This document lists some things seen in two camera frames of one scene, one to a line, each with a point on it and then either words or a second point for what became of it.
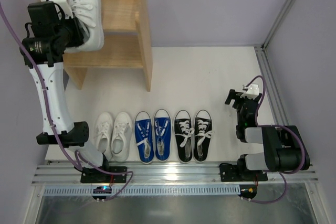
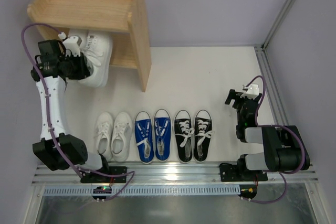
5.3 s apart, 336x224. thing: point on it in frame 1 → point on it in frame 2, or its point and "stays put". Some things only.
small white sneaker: [103, 134] stays put
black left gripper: [77, 32] → [82, 66]
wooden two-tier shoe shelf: [127, 40] stays put
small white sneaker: [121, 137] stays put
